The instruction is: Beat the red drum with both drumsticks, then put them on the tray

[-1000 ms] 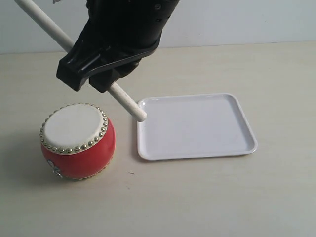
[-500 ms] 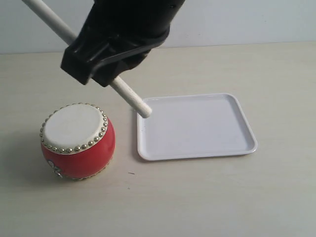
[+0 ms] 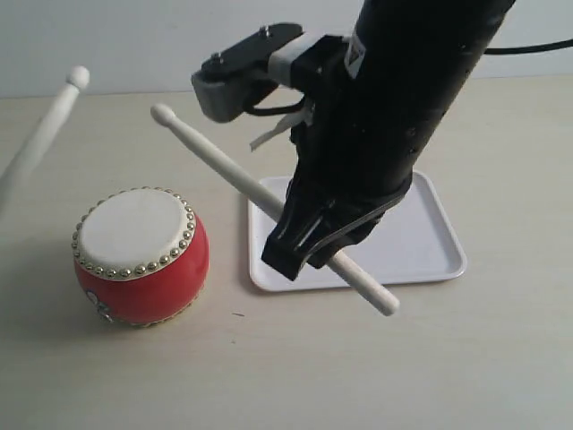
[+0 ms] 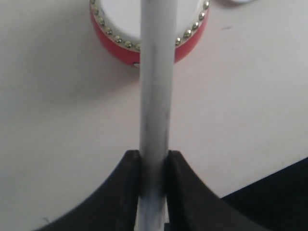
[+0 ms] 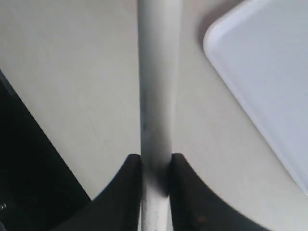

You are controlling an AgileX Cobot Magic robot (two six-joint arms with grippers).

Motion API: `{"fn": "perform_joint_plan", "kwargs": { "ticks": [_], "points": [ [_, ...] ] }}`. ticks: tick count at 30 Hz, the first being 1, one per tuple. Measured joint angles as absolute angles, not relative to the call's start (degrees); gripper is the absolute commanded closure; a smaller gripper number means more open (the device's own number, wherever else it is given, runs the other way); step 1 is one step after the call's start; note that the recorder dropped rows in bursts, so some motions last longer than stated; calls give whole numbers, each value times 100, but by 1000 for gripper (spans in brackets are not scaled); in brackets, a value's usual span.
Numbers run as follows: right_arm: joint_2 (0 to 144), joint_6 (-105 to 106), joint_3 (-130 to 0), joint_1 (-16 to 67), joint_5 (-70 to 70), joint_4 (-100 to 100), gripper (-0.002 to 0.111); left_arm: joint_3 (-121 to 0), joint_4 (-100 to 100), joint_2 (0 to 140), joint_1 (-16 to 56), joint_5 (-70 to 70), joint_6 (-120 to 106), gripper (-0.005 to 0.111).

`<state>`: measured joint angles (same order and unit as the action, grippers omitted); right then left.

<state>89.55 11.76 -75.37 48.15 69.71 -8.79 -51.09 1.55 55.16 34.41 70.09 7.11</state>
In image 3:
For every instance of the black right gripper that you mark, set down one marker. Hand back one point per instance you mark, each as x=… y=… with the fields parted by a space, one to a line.
x=330 y=204

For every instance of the white wooden drumstick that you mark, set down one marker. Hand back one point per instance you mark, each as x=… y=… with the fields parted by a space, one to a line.
x=347 y=269

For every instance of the wooden drumstick with red marks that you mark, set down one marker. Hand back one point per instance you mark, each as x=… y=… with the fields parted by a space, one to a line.
x=43 y=135

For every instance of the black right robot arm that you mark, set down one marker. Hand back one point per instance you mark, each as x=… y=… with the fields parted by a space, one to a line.
x=377 y=109

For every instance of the red drum with brass studs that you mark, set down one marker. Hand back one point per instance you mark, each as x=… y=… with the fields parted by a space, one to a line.
x=141 y=256

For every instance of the white rectangular plastic tray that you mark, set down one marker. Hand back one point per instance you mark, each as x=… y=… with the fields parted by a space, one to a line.
x=414 y=243

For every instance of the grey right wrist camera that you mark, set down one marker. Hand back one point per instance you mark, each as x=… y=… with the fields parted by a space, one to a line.
x=236 y=78

